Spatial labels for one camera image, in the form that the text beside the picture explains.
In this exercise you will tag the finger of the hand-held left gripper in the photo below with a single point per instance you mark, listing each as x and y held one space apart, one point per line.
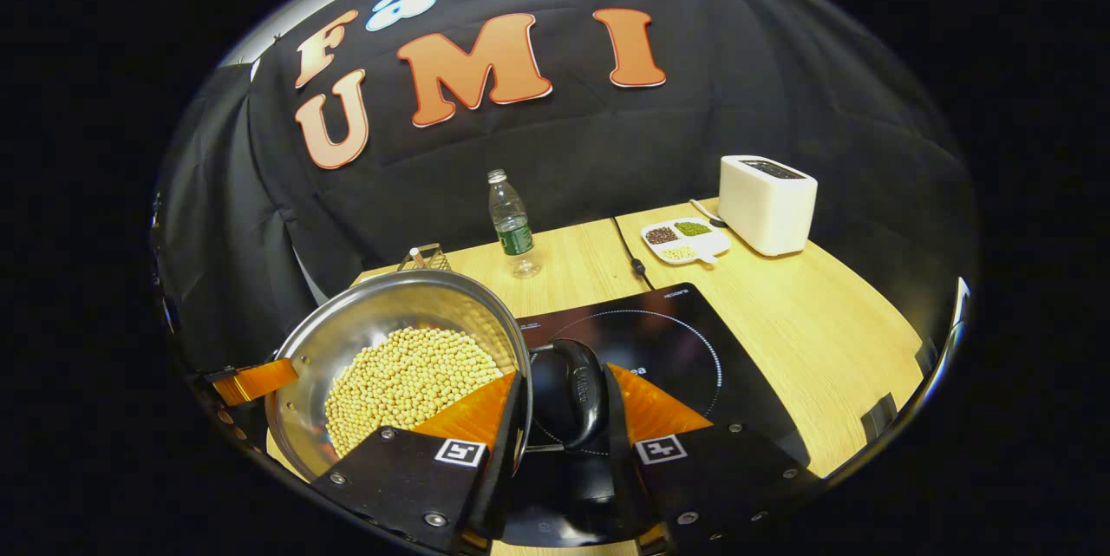
260 378

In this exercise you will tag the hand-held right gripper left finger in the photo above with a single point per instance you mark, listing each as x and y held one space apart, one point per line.
507 469

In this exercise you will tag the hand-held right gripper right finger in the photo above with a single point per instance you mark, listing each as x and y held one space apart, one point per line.
623 469

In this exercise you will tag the stainless steel pot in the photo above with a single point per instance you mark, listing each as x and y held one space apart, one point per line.
381 313

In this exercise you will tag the black induction cooktop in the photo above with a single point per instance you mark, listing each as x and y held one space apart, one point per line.
694 339

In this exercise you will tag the pile of soybeans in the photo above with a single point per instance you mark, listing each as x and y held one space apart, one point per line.
408 382

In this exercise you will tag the white divided plate of beans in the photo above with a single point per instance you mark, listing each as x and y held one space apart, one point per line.
685 241

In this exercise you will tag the clear plastic water bottle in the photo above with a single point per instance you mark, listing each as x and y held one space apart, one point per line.
513 222

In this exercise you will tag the white toaster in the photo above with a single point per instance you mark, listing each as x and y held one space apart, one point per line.
767 209

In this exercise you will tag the black backdrop cloth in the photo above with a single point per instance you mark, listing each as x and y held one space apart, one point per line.
780 88

